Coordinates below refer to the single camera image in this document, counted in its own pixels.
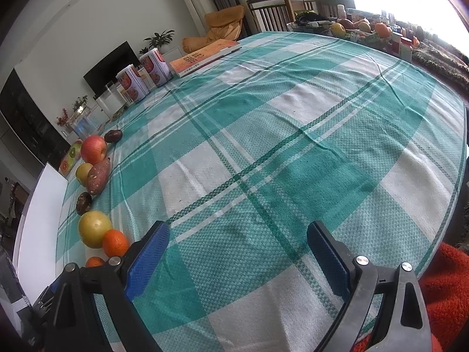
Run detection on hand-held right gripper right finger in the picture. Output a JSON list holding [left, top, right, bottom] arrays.
[[307, 221, 442, 352]]

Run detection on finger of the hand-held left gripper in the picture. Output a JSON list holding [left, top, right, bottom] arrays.
[[32, 278, 66, 318]]

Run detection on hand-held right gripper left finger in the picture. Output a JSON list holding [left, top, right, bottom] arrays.
[[43, 221, 170, 352]]

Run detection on large yellow citrus fruit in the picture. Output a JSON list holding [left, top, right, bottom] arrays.
[[78, 211, 113, 249]]

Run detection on white cardboard box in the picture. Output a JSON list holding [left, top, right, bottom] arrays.
[[13, 161, 70, 305]]

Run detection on long sweet potato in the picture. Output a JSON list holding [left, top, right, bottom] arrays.
[[87, 157, 111, 196]]

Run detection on small yellow-green fruit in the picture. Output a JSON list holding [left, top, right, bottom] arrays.
[[75, 163, 94, 187]]

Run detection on red apple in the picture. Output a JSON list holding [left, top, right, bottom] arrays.
[[81, 136, 108, 165]]

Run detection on red fleece cloth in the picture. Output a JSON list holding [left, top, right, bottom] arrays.
[[354, 242, 469, 352]]

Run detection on fruit printed card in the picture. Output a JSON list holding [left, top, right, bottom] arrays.
[[59, 138, 84, 175]]

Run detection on gold lid glass jar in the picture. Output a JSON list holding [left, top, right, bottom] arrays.
[[69, 107, 99, 138]]

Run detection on black lid glass jar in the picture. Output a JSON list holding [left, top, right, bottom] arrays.
[[103, 82, 123, 120]]

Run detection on black glass display cabinet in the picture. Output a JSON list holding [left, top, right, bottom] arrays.
[[0, 68, 72, 165]]

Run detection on pink printed tin can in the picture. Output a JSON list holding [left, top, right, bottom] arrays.
[[138, 47, 173, 88], [116, 65, 149, 104]]

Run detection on black television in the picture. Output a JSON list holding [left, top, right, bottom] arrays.
[[83, 41, 141, 96]]

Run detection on orange book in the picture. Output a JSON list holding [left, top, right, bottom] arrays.
[[169, 39, 242, 78]]

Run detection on large green potted plant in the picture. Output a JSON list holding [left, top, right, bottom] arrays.
[[144, 29, 176, 49]]

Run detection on brown patterned blanket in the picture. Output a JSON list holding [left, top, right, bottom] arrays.
[[412, 40, 469, 92]]

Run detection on glass bowl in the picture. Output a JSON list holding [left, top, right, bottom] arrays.
[[286, 20, 332, 35]]

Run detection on orange cushioned chair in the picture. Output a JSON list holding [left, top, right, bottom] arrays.
[[182, 5, 245, 54]]

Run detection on dark wooden chair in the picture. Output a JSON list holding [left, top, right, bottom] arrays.
[[246, 0, 294, 33]]

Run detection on white patterned standing column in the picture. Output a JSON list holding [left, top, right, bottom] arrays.
[[170, 0, 215, 37]]

